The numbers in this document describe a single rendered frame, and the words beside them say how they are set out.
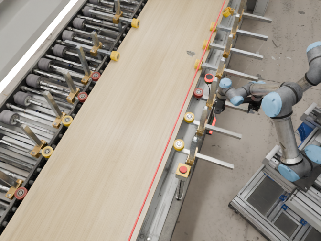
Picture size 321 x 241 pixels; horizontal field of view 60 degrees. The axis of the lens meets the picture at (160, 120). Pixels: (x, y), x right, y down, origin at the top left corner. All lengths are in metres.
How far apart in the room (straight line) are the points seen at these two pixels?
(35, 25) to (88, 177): 1.49
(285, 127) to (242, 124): 1.70
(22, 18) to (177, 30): 2.26
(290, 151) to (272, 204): 1.15
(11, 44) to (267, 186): 2.50
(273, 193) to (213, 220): 0.61
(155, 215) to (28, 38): 1.74
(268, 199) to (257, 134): 0.81
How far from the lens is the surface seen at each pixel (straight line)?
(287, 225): 2.74
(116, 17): 2.83
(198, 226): 2.76
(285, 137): 1.61
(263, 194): 2.74
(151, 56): 2.52
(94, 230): 1.88
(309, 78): 1.83
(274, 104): 1.49
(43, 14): 0.62
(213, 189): 2.87
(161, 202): 2.15
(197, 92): 2.27
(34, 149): 2.25
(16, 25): 0.58
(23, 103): 2.57
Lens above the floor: 2.70
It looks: 59 degrees down
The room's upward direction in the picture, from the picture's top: 2 degrees counter-clockwise
